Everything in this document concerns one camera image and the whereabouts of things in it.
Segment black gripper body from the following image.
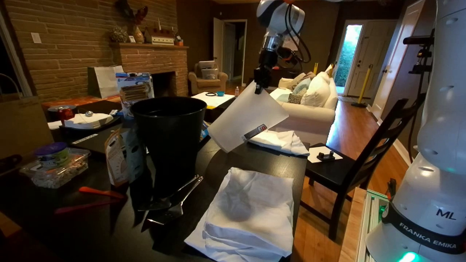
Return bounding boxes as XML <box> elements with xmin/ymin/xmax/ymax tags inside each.
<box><xmin>251</xmin><ymin>47</ymin><xmax>279</xmax><ymax>92</ymax></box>

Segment white translucent cone shade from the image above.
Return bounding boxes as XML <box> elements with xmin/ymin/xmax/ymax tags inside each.
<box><xmin>206</xmin><ymin>80</ymin><xmax>291</xmax><ymax>154</ymax></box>

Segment white coffee table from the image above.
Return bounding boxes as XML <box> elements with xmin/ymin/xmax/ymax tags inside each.
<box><xmin>190</xmin><ymin>90</ymin><xmax>237</xmax><ymax>112</ymax></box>

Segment beige armchair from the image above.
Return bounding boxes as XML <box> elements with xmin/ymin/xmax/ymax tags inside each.
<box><xmin>187</xmin><ymin>60</ymin><xmax>229</xmax><ymax>96</ymax></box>

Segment cream sofa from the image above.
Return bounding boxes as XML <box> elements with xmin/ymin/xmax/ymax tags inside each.
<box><xmin>267</xmin><ymin>64</ymin><xmax>339</xmax><ymax>144</ymax></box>

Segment small rumpled white cloth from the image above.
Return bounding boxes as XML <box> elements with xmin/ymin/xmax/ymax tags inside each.
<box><xmin>247</xmin><ymin>127</ymin><xmax>310</xmax><ymax>157</ymax></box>

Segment bright glass door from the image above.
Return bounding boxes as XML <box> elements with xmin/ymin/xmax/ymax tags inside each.
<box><xmin>333</xmin><ymin>20</ymin><xmax>365</xmax><ymax>96</ymax></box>

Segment white paper sheet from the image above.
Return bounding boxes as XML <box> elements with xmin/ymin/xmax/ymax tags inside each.
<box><xmin>305</xmin><ymin>144</ymin><xmax>343</xmax><ymax>164</ymax></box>

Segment yellow broom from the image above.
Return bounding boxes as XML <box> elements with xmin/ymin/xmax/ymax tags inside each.
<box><xmin>355</xmin><ymin>63</ymin><xmax>375</xmax><ymax>108</ymax></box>

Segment brick fireplace mantel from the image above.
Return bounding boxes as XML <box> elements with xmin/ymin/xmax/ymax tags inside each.
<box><xmin>112</xmin><ymin>42</ymin><xmax>189</xmax><ymax>99</ymax></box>

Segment black plastic bin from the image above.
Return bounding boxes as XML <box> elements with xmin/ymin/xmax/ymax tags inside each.
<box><xmin>129</xmin><ymin>95</ymin><xmax>208</xmax><ymax>195</ymax></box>

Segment white open door panel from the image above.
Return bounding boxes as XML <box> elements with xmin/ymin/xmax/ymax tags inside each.
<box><xmin>369</xmin><ymin>0</ymin><xmax>425</xmax><ymax>121</ymax></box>

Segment vase with dried plant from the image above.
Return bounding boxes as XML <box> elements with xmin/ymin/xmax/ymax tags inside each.
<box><xmin>114</xmin><ymin>0</ymin><xmax>149</xmax><ymax>45</ymax></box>

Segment standing blue white package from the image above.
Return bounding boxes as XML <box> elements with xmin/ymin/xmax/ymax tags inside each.
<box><xmin>114</xmin><ymin>71</ymin><xmax>157</xmax><ymax>111</ymax></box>

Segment dark wooden chair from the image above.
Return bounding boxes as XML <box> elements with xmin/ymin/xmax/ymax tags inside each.
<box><xmin>299</xmin><ymin>93</ymin><xmax>426</xmax><ymax>242</ymax></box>

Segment large folded white cloth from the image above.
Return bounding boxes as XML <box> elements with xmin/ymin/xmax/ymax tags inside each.
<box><xmin>183</xmin><ymin>166</ymin><xmax>295</xmax><ymax>262</ymax></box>

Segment metal tongs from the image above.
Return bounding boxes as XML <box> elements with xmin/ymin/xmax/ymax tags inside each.
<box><xmin>139</xmin><ymin>173</ymin><xmax>205</xmax><ymax>230</ymax></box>

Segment white board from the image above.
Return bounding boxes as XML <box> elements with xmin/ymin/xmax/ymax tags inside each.
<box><xmin>91</xmin><ymin>64</ymin><xmax>126</xmax><ymax>99</ymax></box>

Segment white printed pouch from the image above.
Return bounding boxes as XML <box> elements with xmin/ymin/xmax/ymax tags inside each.
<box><xmin>103</xmin><ymin>127</ymin><xmax>146</xmax><ymax>188</ymax></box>

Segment wooden mounting board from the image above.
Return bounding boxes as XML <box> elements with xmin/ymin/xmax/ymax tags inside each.
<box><xmin>337</xmin><ymin>186</ymin><xmax>368</xmax><ymax>262</ymax></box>

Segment white wrapped bundle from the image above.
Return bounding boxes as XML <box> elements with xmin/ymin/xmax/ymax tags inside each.
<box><xmin>62</xmin><ymin>111</ymin><xmax>114</xmax><ymax>131</ymax></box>

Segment clear plastic food container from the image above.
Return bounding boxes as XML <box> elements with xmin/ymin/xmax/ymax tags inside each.
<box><xmin>18</xmin><ymin>141</ymin><xmax>91</xmax><ymax>189</ymax></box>

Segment brown cardboard box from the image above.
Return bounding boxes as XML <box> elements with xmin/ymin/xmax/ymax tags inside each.
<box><xmin>0</xmin><ymin>93</ymin><xmax>52</xmax><ymax>159</ymax></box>

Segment white interior doorway frame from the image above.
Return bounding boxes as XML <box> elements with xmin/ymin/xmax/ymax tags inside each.
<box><xmin>211</xmin><ymin>17</ymin><xmax>248</xmax><ymax>86</ymax></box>

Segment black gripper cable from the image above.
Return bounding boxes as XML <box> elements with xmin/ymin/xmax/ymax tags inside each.
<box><xmin>283</xmin><ymin>3</ymin><xmax>313</xmax><ymax>65</ymax></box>

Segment black camera stand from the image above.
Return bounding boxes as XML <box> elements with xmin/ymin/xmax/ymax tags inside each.
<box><xmin>400</xmin><ymin>28</ymin><xmax>436</xmax><ymax>151</ymax></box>

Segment red handled tool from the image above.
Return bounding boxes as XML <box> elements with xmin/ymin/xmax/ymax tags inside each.
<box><xmin>52</xmin><ymin>185</ymin><xmax>128</xmax><ymax>217</ymax></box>

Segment white door frame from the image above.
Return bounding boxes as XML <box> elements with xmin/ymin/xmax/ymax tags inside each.
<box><xmin>0</xmin><ymin>9</ymin><xmax>24</xmax><ymax>99</ymax></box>

